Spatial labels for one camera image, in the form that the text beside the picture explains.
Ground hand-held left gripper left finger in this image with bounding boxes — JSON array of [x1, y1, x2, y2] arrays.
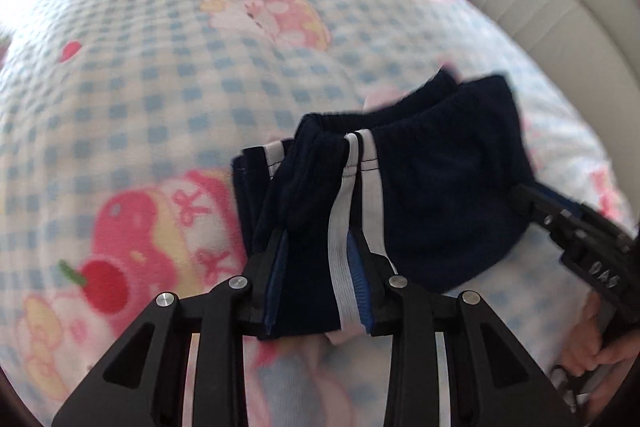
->
[[51, 227, 286, 427]]

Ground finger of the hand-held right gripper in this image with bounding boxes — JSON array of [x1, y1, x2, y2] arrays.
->
[[511, 183, 584, 239]]

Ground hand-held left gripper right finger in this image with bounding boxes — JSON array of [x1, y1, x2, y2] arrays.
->
[[347, 229, 578, 427]]

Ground navy shorts with white stripes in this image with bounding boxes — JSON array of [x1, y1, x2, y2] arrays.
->
[[231, 69, 535, 340]]

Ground person's right hand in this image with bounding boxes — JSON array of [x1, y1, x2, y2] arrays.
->
[[565, 294, 640, 413]]

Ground blue checked cartoon blanket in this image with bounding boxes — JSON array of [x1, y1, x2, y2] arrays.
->
[[0, 0, 638, 427]]

